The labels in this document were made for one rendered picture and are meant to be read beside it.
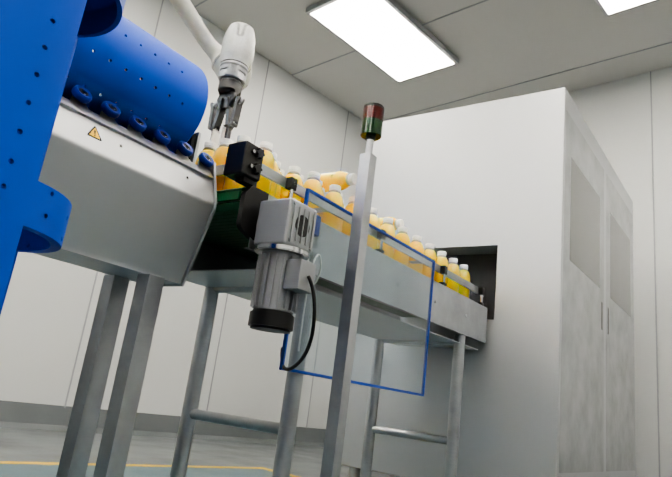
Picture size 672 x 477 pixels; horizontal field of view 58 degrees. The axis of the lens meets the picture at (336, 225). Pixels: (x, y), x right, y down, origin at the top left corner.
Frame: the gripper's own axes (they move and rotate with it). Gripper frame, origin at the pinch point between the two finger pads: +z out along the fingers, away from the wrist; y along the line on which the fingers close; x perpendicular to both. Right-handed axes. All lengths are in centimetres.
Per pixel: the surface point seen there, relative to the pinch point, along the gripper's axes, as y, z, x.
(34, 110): 58, 41, -82
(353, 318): 45, 51, 20
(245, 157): 30.3, 16.7, -16.6
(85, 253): 14, 49, -43
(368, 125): 43.4, -6.1, 17.3
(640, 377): 55, 26, 391
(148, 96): 19.0, 9.4, -40.4
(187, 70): 19.4, -2.5, -31.5
